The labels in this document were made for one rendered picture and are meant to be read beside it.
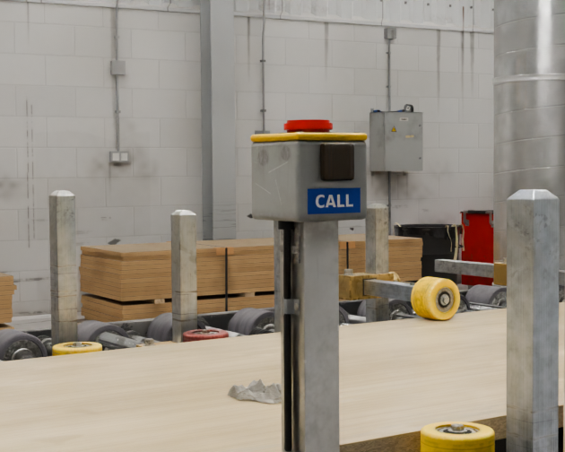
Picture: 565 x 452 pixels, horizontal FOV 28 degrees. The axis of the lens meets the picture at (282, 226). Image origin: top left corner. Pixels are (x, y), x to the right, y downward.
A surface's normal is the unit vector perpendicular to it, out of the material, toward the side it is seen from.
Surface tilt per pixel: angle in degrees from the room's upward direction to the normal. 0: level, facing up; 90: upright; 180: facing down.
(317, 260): 90
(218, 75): 90
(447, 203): 90
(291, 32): 90
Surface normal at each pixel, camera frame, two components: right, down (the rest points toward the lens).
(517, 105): -0.66, 0.04
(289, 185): -0.83, 0.04
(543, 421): 0.56, 0.04
